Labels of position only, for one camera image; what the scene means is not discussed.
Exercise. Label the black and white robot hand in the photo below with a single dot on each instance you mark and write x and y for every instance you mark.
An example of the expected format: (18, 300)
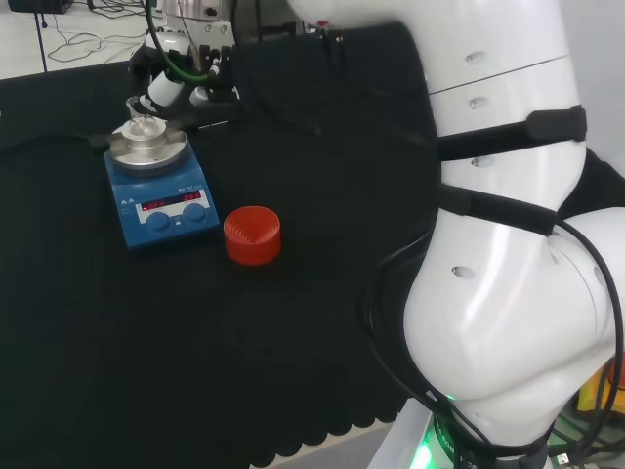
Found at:
(215, 73)

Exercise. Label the heater with blue base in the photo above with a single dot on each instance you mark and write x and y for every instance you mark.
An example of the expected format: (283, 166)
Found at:
(163, 205)

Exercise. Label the clear round-bottom glass flask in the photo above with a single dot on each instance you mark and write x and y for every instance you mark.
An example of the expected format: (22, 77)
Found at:
(142, 124)

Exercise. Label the black box in background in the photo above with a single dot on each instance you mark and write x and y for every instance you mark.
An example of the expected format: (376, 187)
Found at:
(41, 6)

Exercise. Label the black bench cloth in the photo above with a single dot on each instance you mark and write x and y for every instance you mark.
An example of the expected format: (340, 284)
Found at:
(195, 342)

